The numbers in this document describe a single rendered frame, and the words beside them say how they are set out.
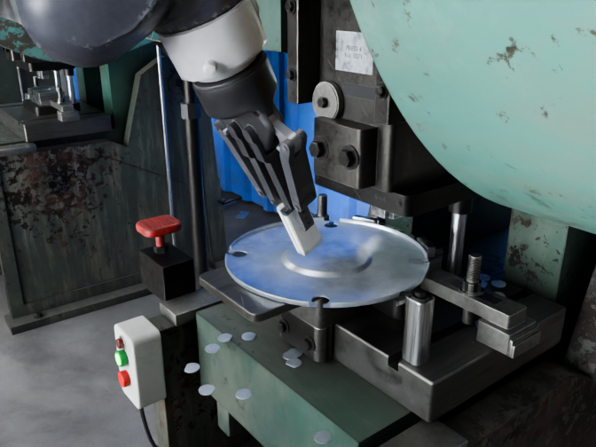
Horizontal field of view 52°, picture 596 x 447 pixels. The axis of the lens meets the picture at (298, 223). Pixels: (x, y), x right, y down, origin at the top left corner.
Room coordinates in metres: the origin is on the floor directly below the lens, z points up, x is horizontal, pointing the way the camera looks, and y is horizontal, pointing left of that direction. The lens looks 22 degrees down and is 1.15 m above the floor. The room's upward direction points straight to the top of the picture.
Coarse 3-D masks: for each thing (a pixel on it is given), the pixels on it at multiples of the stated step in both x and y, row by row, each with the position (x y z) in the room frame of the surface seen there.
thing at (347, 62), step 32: (320, 32) 0.88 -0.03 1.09; (352, 32) 0.83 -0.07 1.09; (320, 64) 0.88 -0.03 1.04; (352, 64) 0.83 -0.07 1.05; (320, 96) 0.86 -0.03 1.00; (352, 96) 0.83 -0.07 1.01; (320, 128) 0.83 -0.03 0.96; (352, 128) 0.78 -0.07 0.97; (384, 128) 0.78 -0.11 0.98; (320, 160) 0.83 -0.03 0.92; (352, 160) 0.77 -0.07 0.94; (384, 160) 0.77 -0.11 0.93; (416, 160) 0.80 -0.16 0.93
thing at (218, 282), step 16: (208, 272) 0.75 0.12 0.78; (224, 272) 0.75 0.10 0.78; (208, 288) 0.72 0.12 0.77; (224, 288) 0.71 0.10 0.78; (240, 288) 0.71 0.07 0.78; (240, 304) 0.67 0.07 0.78; (256, 304) 0.67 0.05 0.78; (272, 304) 0.67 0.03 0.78; (288, 304) 0.67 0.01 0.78; (320, 304) 0.73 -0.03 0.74; (256, 320) 0.64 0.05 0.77; (288, 320) 0.78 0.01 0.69; (304, 320) 0.75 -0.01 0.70; (320, 320) 0.73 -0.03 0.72; (336, 320) 0.75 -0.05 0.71; (288, 336) 0.78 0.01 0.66; (304, 336) 0.75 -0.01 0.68; (320, 336) 0.73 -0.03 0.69; (304, 352) 0.75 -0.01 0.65; (320, 352) 0.73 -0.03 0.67
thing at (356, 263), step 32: (320, 224) 0.93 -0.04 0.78; (352, 224) 0.93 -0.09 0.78; (256, 256) 0.80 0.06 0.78; (288, 256) 0.79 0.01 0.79; (320, 256) 0.79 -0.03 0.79; (352, 256) 0.79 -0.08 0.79; (384, 256) 0.80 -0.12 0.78; (416, 256) 0.80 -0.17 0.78; (256, 288) 0.70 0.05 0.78; (288, 288) 0.70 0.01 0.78; (320, 288) 0.70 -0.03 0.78; (352, 288) 0.70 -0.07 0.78; (384, 288) 0.70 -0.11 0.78
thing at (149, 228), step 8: (160, 216) 1.02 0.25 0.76; (168, 216) 1.02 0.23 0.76; (136, 224) 0.99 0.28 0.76; (144, 224) 0.98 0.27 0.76; (152, 224) 0.98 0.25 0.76; (160, 224) 0.98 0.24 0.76; (168, 224) 0.98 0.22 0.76; (176, 224) 0.99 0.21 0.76; (144, 232) 0.96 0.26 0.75; (152, 232) 0.96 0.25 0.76; (160, 232) 0.96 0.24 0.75; (168, 232) 0.97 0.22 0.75; (160, 240) 0.99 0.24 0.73
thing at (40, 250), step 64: (64, 64) 2.24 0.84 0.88; (128, 64) 2.28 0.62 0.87; (0, 128) 2.25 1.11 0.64; (64, 128) 2.11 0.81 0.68; (128, 128) 2.23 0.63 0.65; (0, 192) 1.93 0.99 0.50; (64, 192) 2.05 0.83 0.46; (128, 192) 2.19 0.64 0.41; (0, 256) 1.92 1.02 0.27; (64, 256) 2.03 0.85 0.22; (128, 256) 2.17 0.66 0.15; (192, 256) 2.33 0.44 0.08
